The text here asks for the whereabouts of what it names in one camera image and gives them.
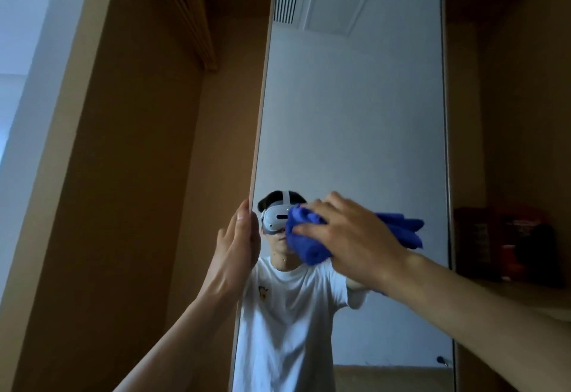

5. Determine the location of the wooden wardrobe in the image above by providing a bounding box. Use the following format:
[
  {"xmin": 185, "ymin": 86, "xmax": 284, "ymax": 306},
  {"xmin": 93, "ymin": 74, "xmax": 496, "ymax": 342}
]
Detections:
[{"xmin": 0, "ymin": 0, "xmax": 571, "ymax": 392}]

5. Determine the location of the tall framed mirror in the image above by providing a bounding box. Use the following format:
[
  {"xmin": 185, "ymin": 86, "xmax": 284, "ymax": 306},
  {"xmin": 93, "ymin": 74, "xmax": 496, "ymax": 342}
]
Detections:
[{"xmin": 228, "ymin": 0, "xmax": 458, "ymax": 392}]

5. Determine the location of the small black pouch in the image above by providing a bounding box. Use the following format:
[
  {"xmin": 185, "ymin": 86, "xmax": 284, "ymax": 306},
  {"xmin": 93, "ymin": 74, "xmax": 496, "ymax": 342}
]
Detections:
[{"xmin": 517, "ymin": 223, "xmax": 564, "ymax": 289}]

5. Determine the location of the person's right hand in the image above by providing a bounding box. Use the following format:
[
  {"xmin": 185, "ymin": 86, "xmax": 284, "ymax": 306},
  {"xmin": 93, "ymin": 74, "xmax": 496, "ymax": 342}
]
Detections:
[{"xmin": 292, "ymin": 191, "xmax": 416, "ymax": 292}]

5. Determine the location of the person's left hand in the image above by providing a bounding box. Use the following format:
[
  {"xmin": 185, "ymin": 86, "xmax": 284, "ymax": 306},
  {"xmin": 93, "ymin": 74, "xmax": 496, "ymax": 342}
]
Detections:
[{"xmin": 198, "ymin": 199, "xmax": 262, "ymax": 308}]

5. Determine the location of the person's left forearm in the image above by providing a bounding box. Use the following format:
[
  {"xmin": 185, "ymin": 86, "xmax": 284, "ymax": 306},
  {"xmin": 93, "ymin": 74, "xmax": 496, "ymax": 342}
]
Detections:
[{"xmin": 114, "ymin": 289, "xmax": 235, "ymax": 392}]

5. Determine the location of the red box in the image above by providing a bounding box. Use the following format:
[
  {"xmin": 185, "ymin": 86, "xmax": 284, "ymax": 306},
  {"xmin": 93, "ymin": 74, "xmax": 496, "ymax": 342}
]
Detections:
[
  {"xmin": 490, "ymin": 208, "xmax": 553, "ymax": 283},
  {"xmin": 454, "ymin": 207, "xmax": 497, "ymax": 282}
]

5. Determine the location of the person's right forearm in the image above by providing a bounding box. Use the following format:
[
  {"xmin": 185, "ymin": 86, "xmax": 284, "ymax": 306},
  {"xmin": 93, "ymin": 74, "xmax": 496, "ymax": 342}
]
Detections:
[{"xmin": 383, "ymin": 251, "xmax": 571, "ymax": 392}]

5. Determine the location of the blue microfibre cloth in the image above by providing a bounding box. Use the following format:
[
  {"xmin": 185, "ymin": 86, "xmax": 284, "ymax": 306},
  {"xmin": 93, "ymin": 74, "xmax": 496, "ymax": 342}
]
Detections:
[{"xmin": 285, "ymin": 203, "xmax": 425, "ymax": 295}]

